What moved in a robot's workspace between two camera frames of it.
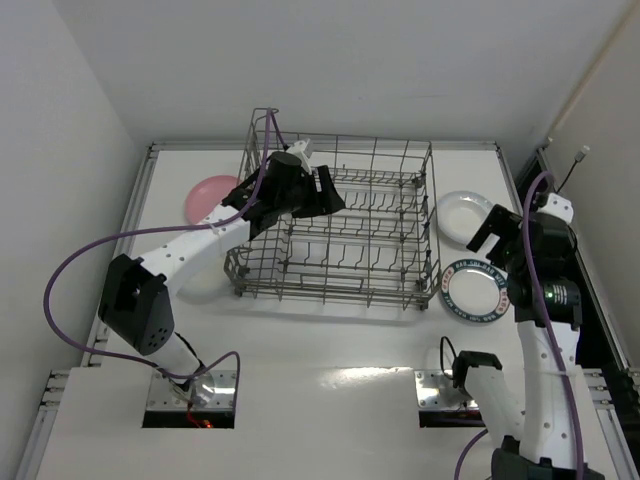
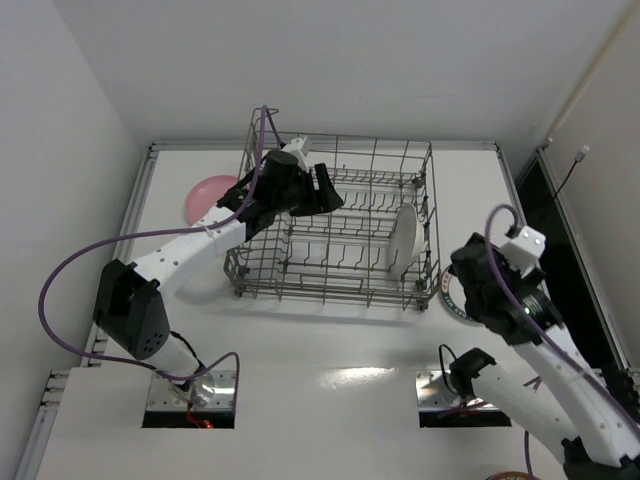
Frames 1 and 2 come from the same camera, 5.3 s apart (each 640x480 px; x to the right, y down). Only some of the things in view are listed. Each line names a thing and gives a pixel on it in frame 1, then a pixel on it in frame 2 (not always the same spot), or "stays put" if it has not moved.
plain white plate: x=461 y=213 -> x=406 y=240
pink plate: x=207 y=193 stays put
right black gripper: x=505 y=232 -> x=473 y=279
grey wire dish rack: x=381 y=249 stays put
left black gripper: x=310 y=189 stays put
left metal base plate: x=213 y=390 stays put
